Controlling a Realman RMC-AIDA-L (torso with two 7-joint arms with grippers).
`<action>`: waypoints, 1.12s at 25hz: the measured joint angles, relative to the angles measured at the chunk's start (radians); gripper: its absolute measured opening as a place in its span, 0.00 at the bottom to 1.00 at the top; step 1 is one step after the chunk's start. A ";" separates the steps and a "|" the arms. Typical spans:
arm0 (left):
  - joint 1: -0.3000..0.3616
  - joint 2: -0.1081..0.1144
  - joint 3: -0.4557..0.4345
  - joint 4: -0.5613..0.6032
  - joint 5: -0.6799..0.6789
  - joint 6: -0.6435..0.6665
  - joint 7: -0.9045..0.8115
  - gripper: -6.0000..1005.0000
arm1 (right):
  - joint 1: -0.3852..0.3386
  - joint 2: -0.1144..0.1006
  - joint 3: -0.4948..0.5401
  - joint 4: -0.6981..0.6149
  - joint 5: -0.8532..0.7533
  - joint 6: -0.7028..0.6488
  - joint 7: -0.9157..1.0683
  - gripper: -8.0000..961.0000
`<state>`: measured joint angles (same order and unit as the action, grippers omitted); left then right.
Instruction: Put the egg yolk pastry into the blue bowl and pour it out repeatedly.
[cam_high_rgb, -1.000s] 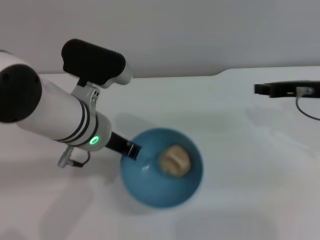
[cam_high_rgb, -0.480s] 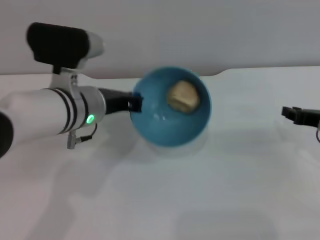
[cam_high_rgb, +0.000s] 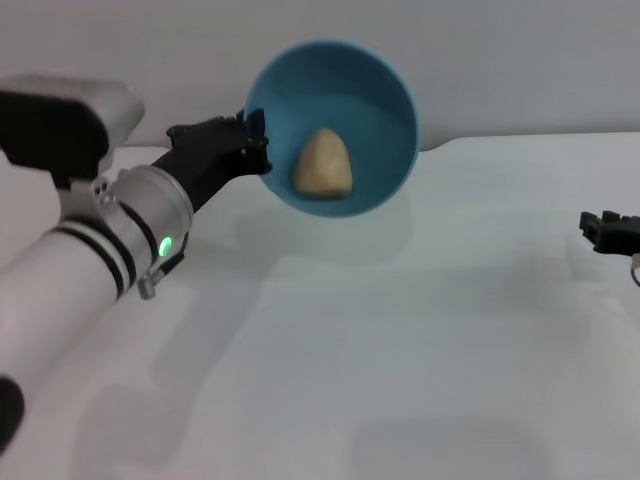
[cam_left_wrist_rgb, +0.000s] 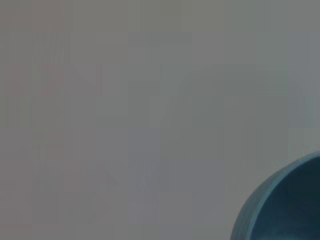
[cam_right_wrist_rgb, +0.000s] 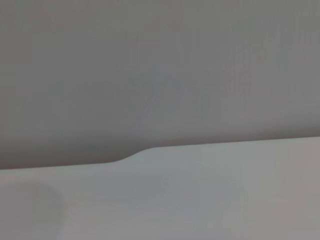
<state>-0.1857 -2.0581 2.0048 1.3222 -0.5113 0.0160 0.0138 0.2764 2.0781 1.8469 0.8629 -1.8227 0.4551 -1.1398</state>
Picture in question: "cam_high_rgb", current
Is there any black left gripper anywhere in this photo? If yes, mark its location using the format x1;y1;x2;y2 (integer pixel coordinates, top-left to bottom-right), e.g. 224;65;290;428
149;106;274;217

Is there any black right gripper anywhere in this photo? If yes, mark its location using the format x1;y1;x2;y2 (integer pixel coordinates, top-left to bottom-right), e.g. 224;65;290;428
579;209;640;259

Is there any beige egg yolk pastry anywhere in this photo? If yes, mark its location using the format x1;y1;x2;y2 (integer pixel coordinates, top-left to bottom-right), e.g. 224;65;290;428
291;126;354;202

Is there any blue bowl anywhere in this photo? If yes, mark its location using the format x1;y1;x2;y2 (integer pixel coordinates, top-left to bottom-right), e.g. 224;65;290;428
242;40;421;219

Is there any left arm connector cable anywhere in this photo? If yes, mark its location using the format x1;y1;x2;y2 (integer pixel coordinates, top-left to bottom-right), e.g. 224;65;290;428
136;252;187;301

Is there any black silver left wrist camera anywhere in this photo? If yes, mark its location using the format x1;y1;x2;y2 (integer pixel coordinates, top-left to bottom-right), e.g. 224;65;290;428
0;74;147;194

